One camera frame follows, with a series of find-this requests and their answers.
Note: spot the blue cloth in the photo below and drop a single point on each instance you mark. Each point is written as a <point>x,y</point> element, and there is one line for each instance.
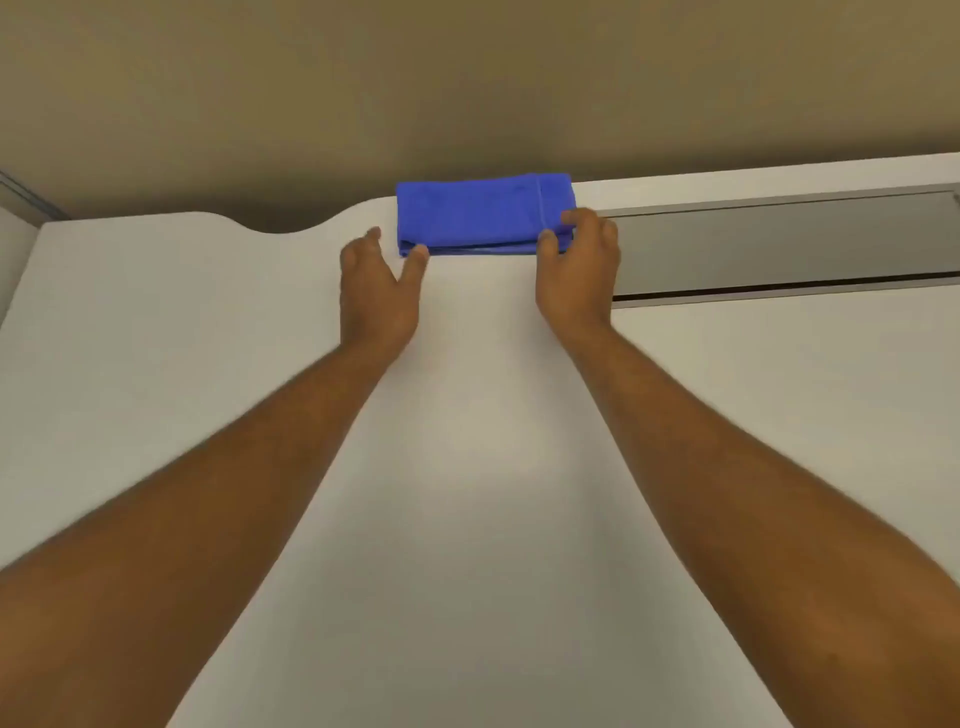
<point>480,210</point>

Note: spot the person's right thumb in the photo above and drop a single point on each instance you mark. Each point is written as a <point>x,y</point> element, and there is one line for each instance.
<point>548,246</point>

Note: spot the person's left thumb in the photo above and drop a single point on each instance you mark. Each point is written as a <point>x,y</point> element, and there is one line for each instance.
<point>415,264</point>

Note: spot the person's left hand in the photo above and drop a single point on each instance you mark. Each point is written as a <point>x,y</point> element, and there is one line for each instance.
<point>375,300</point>

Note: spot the person's left forearm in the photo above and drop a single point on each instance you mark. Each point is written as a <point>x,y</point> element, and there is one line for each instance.
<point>187,540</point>

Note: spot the grey baseboard strip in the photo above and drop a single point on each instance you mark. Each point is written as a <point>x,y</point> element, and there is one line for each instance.
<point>26,196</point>

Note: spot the person's right forearm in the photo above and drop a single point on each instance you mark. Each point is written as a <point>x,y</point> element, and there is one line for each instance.
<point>750,525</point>

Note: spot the person's right hand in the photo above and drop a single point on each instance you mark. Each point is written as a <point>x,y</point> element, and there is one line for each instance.
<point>581,281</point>

